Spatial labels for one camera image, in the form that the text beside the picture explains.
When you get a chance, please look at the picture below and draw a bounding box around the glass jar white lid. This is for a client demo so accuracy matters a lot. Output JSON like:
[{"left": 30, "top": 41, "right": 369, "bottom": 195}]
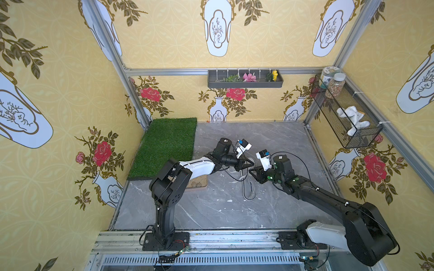
[{"left": 326, "top": 73, "right": 346, "bottom": 99}]

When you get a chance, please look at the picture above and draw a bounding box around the white plush toy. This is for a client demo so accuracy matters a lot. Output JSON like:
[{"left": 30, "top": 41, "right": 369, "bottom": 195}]
[{"left": 336, "top": 106, "right": 370, "bottom": 137}]

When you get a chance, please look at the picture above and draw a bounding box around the grey wall planter shelf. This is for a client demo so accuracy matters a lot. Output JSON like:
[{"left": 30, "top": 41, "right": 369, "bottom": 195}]
[{"left": 208, "top": 68, "right": 284, "bottom": 89}]

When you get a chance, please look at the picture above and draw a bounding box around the green artificial grass mat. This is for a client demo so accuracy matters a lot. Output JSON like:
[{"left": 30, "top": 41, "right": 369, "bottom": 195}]
[{"left": 127, "top": 118, "right": 197, "bottom": 181}]

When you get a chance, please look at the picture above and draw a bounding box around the green artificial plant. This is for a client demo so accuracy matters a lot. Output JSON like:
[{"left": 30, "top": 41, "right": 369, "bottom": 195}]
[{"left": 218, "top": 75, "right": 242, "bottom": 82}]

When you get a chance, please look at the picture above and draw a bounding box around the white shoelace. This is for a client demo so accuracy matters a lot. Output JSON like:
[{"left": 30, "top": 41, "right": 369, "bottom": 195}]
[{"left": 234, "top": 160, "right": 257, "bottom": 192}]

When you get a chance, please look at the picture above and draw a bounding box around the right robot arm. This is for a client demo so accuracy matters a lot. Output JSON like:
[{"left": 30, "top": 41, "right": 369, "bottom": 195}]
[{"left": 249, "top": 150, "right": 401, "bottom": 266}]

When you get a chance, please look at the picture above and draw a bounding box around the patterned jar behind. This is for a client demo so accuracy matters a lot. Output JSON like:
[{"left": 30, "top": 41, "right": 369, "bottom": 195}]
[{"left": 320, "top": 66, "right": 341, "bottom": 89}]

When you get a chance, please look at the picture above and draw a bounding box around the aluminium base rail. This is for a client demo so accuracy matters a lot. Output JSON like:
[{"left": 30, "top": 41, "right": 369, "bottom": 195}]
[{"left": 84, "top": 229, "right": 386, "bottom": 271}]

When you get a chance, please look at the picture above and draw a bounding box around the black wire basket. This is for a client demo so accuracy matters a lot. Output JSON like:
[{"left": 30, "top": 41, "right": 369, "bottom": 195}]
[{"left": 312, "top": 75, "right": 383, "bottom": 149}]

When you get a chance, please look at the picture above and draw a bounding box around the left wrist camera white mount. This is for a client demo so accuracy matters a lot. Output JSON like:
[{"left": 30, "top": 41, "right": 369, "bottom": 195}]
[{"left": 235, "top": 139, "right": 252, "bottom": 159}]

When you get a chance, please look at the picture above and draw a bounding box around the yellow artificial flower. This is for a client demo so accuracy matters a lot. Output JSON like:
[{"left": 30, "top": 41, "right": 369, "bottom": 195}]
[{"left": 272, "top": 70, "right": 278, "bottom": 81}]

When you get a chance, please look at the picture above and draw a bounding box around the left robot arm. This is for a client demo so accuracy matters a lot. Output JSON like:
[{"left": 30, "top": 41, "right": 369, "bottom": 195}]
[{"left": 139, "top": 138, "right": 254, "bottom": 251}]

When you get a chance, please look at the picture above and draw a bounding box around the pink artificial flower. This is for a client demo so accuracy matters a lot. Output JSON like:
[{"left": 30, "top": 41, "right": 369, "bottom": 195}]
[{"left": 243, "top": 73, "right": 257, "bottom": 82}]

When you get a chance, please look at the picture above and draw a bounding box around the grey canvas sneaker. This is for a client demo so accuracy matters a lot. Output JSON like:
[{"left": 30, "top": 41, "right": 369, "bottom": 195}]
[{"left": 241, "top": 159, "right": 258, "bottom": 201}]

